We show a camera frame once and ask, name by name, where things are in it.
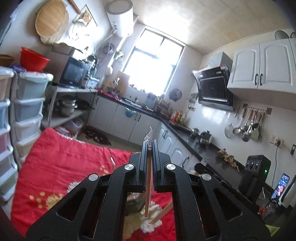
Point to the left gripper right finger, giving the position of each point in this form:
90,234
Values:
203,208

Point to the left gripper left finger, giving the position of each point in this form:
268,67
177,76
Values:
95,208

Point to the green sleeve forearm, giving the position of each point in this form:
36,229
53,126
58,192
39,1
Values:
272,229

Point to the hanging ladles and utensils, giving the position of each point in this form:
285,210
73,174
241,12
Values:
250,123

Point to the black box with green light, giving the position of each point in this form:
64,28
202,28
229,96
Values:
254,176

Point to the smartphone with lit screen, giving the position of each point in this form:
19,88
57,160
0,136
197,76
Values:
280,187

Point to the dark green plastic utensil basket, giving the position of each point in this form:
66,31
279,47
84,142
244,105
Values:
135,203

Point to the red floral tablecloth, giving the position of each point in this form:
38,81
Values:
56,164

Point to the dark steel kettle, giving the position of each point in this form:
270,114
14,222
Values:
205,138

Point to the left plastic drawer tower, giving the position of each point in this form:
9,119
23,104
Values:
9,168

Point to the plastic drawer tower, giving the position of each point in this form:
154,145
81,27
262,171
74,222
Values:
27,97
9,168

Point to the teal hanging bin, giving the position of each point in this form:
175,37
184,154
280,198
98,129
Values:
129,113

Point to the steel pot on shelf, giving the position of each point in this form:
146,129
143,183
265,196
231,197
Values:
66,105

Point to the metal shelf rack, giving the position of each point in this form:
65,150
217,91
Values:
51,116

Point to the black range hood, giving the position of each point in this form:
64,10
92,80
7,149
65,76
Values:
212,83

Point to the black microwave oven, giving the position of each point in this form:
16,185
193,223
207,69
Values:
73,73

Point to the right plastic drawer tower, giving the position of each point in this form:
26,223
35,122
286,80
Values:
27,97

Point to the red plastic basin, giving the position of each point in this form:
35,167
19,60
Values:
32,61

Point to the round woven mat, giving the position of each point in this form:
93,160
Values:
56,36

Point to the round wooden cutting board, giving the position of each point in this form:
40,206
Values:
49,18

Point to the white water heater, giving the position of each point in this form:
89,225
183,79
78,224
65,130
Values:
120,15

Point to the wooden rolling pin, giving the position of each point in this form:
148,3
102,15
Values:
75,7

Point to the small wall fan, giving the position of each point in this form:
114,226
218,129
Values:
175,95

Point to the white upper wall cabinet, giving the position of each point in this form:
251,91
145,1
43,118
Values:
265,74

